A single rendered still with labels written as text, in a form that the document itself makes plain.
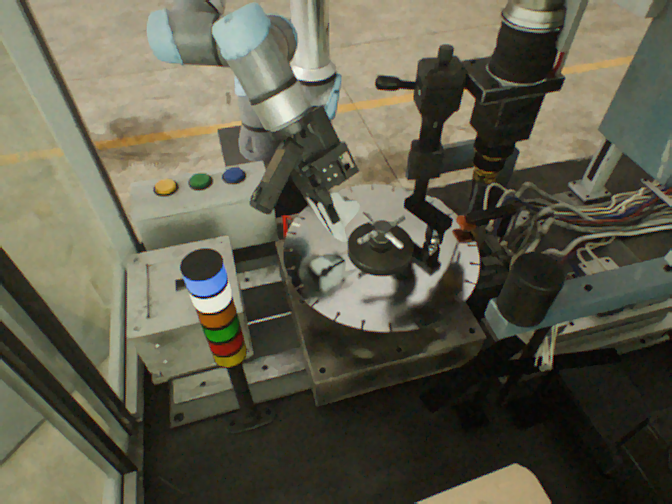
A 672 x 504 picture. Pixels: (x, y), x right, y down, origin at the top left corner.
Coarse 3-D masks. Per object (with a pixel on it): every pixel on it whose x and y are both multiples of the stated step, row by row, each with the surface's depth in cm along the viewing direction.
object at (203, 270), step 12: (192, 252) 52; (204, 252) 52; (216, 252) 52; (180, 264) 51; (192, 264) 51; (204, 264) 51; (216, 264) 51; (192, 276) 50; (204, 276) 50; (216, 276) 50; (192, 288) 51; (204, 288) 50; (216, 288) 51
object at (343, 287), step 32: (352, 192) 90; (384, 192) 90; (320, 224) 84; (352, 224) 84; (416, 224) 84; (288, 256) 79; (320, 256) 79; (416, 256) 79; (448, 256) 79; (320, 288) 74; (352, 288) 74; (384, 288) 74; (416, 288) 74; (448, 288) 74; (352, 320) 70; (384, 320) 70
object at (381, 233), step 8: (368, 216) 78; (400, 216) 78; (376, 224) 77; (384, 224) 77; (392, 224) 77; (376, 232) 76; (384, 232) 76; (360, 240) 75; (376, 240) 77; (384, 240) 77; (392, 240) 75
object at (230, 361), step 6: (246, 348) 65; (234, 354) 61; (240, 354) 63; (246, 354) 65; (216, 360) 63; (222, 360) 62; (228, 360) 62; (234, 360) 62; (240, 360) 63; (222, 366) 63; (228, 366) 63; (234, 366) 63
